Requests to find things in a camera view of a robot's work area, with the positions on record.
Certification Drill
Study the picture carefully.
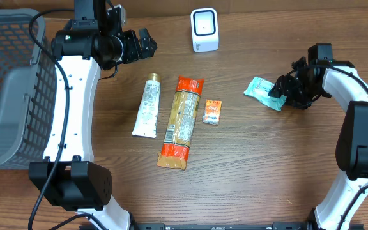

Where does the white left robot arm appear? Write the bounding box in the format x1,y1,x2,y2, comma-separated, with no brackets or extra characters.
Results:
29,0,157,230

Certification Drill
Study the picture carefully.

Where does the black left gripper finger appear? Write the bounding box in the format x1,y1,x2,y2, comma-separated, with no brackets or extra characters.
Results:
140,47,155,59
139,28,157,49

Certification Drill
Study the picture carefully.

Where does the small orange sachet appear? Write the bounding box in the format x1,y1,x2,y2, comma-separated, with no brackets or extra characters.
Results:
203,100,222,125

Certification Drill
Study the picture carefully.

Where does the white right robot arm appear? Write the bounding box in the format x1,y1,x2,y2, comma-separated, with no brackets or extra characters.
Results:
268,43,368,229

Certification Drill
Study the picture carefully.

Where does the orange long snack packet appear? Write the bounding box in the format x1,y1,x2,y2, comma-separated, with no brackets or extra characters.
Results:
157,76,204,170

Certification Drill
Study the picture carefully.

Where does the grey plastic mesh basket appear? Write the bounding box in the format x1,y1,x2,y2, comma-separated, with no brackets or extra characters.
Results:
0,9,57,169

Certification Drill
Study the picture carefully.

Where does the white tube with gold cap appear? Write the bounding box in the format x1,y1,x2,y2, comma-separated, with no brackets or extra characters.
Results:
132,73,161,138

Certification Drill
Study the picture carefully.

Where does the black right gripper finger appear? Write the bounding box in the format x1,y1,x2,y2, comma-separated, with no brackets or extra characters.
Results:
280,91,295,105
268,75,291,98

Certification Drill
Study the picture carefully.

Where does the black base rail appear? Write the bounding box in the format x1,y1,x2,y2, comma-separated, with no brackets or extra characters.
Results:
79,213,365,230

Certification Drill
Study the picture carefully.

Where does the green toilet tissue pack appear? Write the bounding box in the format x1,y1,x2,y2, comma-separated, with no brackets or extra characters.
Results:
243,76,284,111

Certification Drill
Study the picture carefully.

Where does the white barcode scanner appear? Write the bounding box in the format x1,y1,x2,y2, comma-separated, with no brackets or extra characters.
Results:
190,8,219,52

